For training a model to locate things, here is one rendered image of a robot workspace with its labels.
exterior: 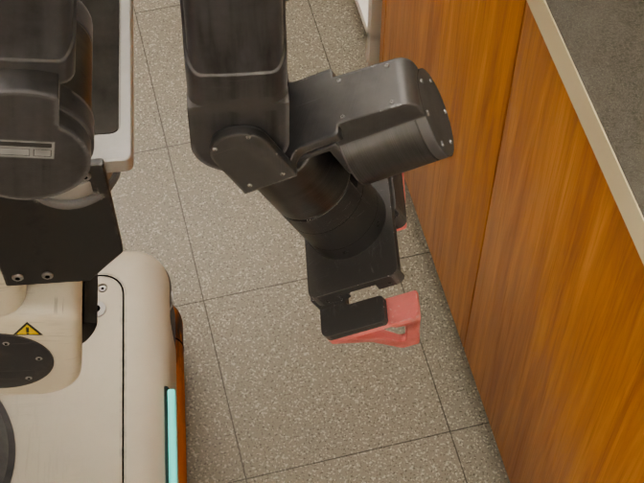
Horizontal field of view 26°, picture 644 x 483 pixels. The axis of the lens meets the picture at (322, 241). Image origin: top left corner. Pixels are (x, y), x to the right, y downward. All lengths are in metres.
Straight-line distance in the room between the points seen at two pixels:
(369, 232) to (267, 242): 1.30
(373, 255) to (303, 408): 1.16
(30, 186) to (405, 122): 0.22
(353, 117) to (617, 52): 0.46
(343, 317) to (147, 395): 0.87
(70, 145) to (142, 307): 1.08
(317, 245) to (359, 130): 0.12
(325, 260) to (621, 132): 0.34
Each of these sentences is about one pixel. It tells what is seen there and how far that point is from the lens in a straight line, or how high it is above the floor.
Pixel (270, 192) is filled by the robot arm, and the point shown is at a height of 1.16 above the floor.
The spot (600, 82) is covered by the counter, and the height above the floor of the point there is 0.94.
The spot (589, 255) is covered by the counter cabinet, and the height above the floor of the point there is 0.72.
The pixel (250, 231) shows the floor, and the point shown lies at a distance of 2.23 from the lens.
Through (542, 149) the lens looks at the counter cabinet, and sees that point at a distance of 1.45.
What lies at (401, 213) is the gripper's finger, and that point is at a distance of 0.95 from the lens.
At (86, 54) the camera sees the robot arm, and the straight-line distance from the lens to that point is 0.82.
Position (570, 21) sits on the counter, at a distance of 1.26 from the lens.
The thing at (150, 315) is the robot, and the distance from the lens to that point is 1.85.
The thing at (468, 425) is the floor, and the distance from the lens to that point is 2.07.
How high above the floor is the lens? 1.86
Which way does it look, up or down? 57 degrees down
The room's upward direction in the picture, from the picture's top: straight up
